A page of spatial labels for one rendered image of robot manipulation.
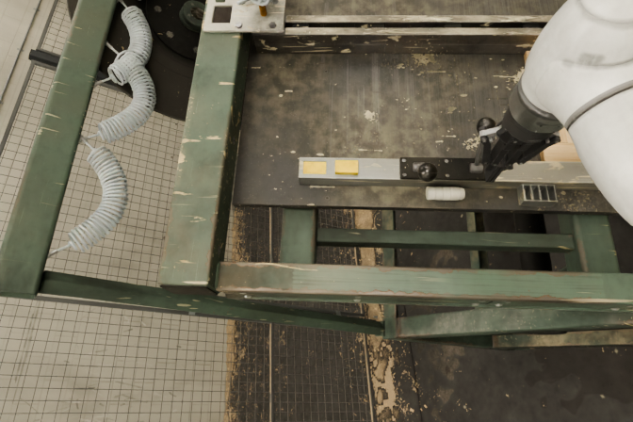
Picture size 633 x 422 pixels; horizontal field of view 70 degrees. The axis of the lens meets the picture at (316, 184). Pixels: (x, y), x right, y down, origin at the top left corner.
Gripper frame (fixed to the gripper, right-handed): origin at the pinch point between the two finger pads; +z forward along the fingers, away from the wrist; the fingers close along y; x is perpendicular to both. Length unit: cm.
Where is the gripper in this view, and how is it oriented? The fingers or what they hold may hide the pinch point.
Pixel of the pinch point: (494, 168)
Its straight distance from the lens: 91.7
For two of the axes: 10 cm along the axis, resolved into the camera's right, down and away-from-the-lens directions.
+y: 10.0, 0.2, -0.6
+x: 0.4, -9.2, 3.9
